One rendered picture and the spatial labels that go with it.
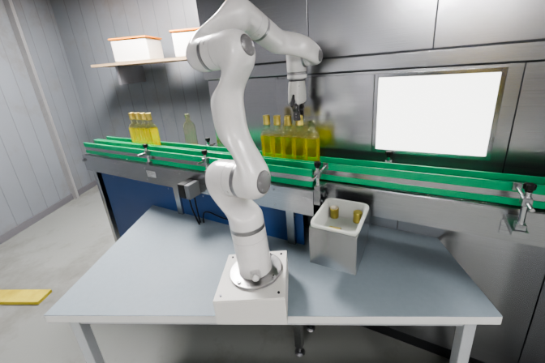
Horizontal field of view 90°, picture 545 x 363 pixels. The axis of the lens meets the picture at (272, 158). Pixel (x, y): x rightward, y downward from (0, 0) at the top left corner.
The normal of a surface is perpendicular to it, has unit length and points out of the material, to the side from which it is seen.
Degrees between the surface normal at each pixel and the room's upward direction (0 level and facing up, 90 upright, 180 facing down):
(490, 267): 90
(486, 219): 90
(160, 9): 90
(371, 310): 0
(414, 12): 90
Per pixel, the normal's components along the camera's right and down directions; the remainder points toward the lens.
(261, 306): -0.07, 0.33
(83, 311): -0.07, -0.94
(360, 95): -0.48, 0.32
